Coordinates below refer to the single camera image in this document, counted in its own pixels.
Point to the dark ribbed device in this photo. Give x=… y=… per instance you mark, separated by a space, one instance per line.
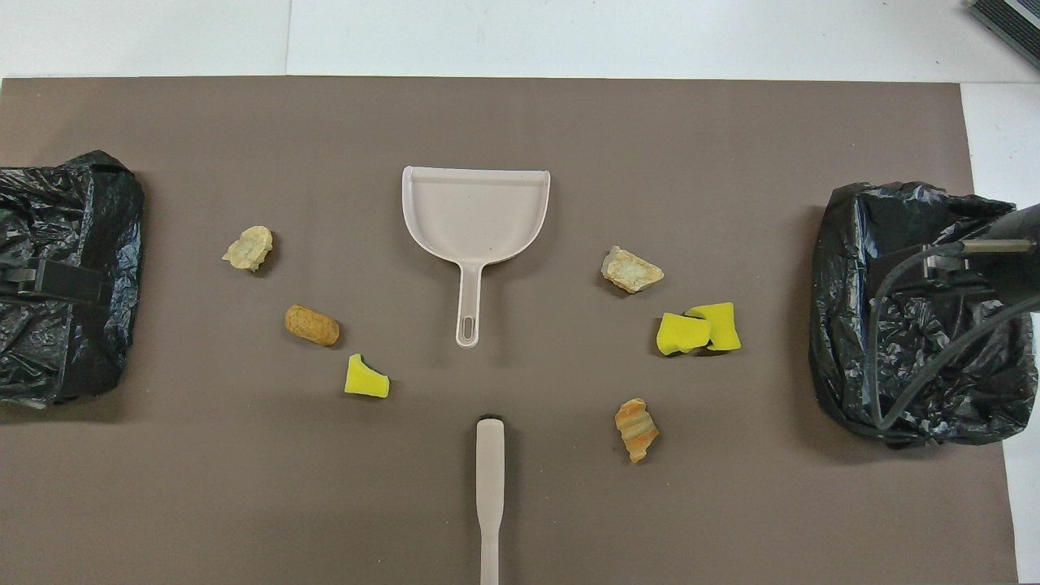
x=1011 y=20

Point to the yellow sponge piece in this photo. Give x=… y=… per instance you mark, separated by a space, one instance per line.
x=723 y=325
x=678 y=335

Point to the beige plastic dustpan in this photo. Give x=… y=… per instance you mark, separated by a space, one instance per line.
x=475 y=215

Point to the black bag-lined trash bin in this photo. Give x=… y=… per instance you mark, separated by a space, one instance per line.
x=81 y=349
x=845 y=325

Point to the yellow green-backed sponge wedge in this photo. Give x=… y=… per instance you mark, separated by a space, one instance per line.
x=364 y=380

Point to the orange striped croissant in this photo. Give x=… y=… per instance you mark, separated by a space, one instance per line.
x=636 y=429

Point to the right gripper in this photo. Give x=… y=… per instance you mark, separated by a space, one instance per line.
x=1011 y=268

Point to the brown table mat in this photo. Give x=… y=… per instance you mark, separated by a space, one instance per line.
x=244 y=504

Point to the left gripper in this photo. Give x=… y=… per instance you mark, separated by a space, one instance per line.
x=16 y=284

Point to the brown oval bread roll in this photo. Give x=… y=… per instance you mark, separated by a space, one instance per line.
x=312 y=325

